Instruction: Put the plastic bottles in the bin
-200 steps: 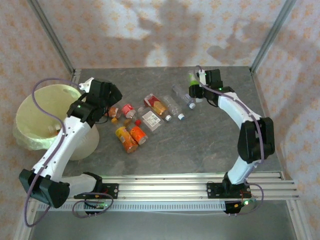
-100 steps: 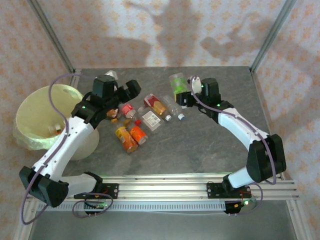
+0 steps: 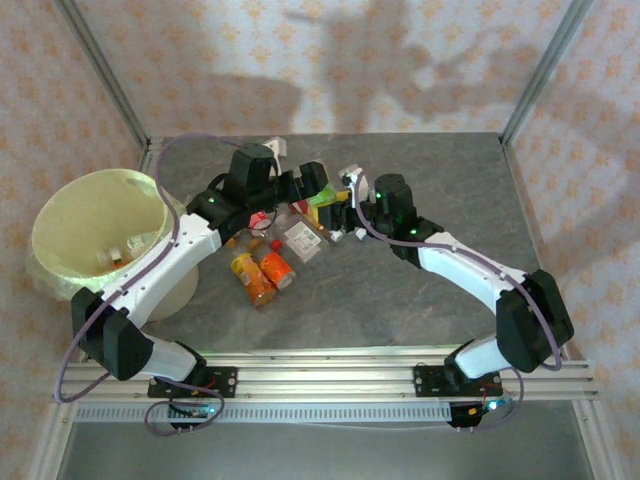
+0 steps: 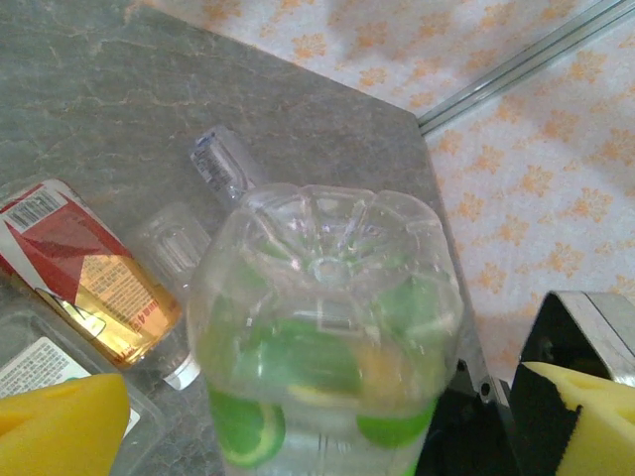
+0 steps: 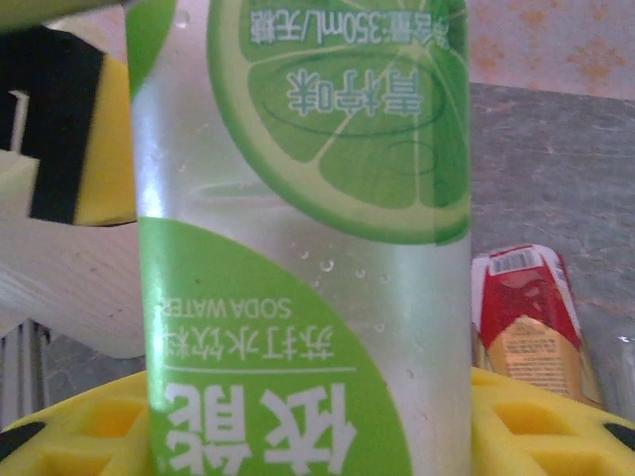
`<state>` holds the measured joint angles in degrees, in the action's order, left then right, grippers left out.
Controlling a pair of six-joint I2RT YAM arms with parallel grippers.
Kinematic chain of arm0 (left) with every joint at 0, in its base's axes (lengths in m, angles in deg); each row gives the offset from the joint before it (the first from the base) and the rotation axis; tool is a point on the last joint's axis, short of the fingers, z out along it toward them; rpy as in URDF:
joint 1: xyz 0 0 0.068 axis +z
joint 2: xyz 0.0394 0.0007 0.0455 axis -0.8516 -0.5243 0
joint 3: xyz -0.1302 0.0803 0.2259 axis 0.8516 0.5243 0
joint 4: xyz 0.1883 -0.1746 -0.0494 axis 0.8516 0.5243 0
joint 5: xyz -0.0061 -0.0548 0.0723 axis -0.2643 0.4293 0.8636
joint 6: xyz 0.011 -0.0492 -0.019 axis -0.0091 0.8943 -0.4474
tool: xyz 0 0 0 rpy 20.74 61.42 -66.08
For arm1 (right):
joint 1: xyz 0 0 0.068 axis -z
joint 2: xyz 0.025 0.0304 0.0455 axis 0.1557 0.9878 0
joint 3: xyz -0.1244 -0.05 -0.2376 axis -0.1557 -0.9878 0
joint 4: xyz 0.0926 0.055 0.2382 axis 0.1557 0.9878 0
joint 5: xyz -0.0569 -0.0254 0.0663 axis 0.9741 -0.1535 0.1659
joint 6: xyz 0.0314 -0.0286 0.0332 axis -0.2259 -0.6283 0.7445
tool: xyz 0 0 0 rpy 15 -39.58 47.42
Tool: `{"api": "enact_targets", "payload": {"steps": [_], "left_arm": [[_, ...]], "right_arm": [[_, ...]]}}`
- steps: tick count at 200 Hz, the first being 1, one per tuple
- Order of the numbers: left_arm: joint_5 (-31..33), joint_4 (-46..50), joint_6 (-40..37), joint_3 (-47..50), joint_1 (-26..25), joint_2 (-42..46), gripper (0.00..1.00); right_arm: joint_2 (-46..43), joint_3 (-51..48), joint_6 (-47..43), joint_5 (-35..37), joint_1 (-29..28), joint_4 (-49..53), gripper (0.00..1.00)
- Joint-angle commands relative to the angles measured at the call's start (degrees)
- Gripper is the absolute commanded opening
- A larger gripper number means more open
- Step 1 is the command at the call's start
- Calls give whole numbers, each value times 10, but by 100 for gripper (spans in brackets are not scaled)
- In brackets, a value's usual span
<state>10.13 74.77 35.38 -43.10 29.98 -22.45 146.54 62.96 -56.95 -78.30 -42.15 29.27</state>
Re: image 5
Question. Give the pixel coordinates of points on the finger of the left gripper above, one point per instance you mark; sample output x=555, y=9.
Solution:
x=64, y=124

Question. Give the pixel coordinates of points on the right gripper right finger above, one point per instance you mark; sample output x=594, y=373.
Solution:
x=546, y=436

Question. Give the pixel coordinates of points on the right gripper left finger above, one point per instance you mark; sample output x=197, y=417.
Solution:
x=74, y=436

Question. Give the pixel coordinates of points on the red gold tea bottle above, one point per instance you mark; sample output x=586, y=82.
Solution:
x=526, y=327

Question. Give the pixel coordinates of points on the green lime soda water bottle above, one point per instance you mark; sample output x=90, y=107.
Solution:
x=297, y=238

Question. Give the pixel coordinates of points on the cream plastic waste bin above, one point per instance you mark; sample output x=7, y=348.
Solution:
x=69, y=287

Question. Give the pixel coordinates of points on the aluminium table edge rail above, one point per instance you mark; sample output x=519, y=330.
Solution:
x=20, y=367

